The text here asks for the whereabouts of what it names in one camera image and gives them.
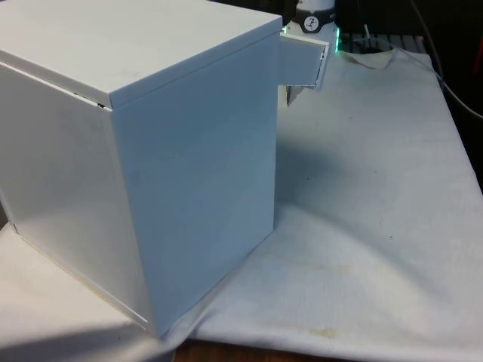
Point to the white drawer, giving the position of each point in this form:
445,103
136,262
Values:
300,60

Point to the white chest of drawers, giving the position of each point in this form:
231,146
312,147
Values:
170,151

